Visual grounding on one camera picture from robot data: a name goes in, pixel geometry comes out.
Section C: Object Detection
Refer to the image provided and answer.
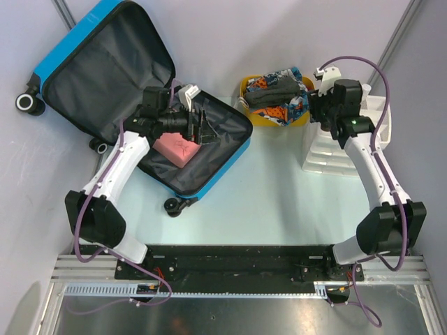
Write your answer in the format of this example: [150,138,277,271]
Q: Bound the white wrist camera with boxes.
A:
[178,84,200,112]
[314,66,342,96]

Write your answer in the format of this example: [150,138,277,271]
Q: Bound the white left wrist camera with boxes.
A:
[178,84,200,112]

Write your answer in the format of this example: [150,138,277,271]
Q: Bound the blue fish-print kids suitcase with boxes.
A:
[15,1,253,217]

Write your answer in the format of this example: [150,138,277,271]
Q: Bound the grey dotted socks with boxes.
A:
[244,77,302,108]

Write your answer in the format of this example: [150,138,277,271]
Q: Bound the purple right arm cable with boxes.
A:
[319,56,409,328]

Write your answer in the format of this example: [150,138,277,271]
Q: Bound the pink cloth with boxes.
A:
[152,133,201,168]

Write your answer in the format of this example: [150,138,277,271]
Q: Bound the white plastic drawer organizer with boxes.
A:
[302,95,392,177]

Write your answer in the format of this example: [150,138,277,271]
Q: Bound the grey slotted cable duct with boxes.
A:
[64,282,351,299]

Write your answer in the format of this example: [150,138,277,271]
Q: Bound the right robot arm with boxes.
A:
[308,77,427,280]

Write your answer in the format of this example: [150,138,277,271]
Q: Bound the yellow plastic basket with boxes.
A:
[234,75,309,127]

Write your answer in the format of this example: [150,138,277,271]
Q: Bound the lilac cosmetic tube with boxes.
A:
[361,83,372,103]

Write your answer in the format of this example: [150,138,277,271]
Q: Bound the aluminium frame rail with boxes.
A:
[51,255,117,283]

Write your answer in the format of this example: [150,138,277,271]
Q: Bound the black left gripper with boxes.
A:
[158,103,221,144]

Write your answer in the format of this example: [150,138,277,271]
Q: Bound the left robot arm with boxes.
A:
[65,84,218,279]

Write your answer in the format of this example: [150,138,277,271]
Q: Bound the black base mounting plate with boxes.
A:
[115,245,383,293]

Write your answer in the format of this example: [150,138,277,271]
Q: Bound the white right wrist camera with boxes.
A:
[314,66,342,96]

